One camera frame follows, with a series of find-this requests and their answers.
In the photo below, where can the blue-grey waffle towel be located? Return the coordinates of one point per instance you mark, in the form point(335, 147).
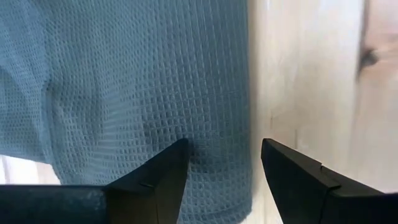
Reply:
point(124, 77)

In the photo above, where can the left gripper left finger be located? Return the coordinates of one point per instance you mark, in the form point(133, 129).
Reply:
point(140, 202)

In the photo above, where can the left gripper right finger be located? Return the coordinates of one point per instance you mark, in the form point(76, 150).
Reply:
point(311, 202)

